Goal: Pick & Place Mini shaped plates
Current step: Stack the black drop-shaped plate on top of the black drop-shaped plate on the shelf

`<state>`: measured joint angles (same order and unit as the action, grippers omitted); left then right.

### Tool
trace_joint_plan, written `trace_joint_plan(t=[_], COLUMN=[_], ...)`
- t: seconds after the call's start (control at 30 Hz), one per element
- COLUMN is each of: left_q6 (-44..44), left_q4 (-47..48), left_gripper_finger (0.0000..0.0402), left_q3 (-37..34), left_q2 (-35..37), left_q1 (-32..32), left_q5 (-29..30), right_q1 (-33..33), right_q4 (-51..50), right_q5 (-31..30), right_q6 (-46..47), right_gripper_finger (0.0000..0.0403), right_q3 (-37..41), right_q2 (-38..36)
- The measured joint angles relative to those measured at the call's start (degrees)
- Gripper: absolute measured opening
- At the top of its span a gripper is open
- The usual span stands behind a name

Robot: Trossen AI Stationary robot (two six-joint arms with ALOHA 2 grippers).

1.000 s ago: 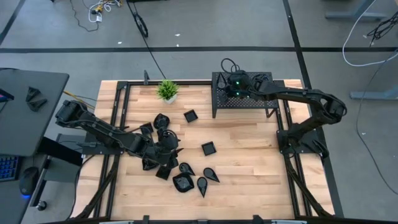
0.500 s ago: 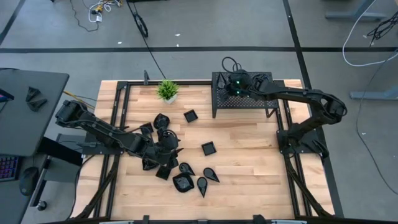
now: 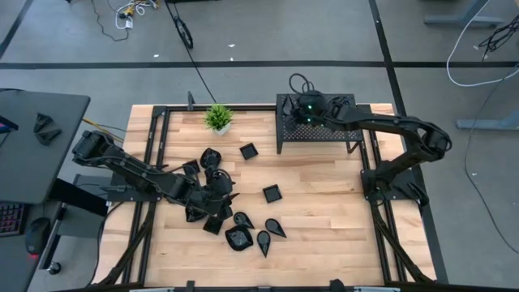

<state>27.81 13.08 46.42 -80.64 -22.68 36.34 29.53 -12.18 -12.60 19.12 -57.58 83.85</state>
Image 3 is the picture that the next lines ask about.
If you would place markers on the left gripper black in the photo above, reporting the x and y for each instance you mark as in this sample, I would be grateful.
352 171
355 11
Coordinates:
211 194

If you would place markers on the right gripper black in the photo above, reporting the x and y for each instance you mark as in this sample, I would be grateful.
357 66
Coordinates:
312 115

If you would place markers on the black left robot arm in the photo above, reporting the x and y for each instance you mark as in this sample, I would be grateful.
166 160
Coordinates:
134 172

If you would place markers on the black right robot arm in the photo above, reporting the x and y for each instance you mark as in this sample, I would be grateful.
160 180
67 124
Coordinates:
385 123

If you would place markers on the black perforated metal shelf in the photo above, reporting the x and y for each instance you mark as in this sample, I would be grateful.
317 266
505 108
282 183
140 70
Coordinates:
316 134

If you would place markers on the green plant in white pot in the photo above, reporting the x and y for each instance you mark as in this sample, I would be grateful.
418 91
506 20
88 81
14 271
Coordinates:
219 117

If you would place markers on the grey desk foot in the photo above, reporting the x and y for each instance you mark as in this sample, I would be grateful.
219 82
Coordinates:
462 19
486 123

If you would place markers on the black caster wheel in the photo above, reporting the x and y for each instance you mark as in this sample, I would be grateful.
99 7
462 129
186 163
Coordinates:
54 268

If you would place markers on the black desk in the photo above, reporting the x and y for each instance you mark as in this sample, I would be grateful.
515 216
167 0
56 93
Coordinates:
40 170

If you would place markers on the black angular plastic piece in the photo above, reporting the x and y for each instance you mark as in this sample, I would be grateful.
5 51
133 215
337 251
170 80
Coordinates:
48 137
42 121

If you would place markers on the black computer mouse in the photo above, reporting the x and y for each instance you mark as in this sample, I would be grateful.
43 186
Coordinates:
38 235

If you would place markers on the white power adapter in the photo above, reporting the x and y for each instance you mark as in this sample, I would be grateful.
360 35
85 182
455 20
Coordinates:
129 24

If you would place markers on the backlit keyboard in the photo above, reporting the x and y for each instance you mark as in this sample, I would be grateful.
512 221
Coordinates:
10 219

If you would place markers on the dark device with red stripe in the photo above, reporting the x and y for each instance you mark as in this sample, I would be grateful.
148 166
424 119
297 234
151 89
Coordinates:
8 123

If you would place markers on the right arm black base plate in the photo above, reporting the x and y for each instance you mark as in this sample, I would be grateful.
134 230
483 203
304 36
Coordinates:
367 190

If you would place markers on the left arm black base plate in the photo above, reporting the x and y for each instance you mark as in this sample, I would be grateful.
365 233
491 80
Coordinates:
117 194

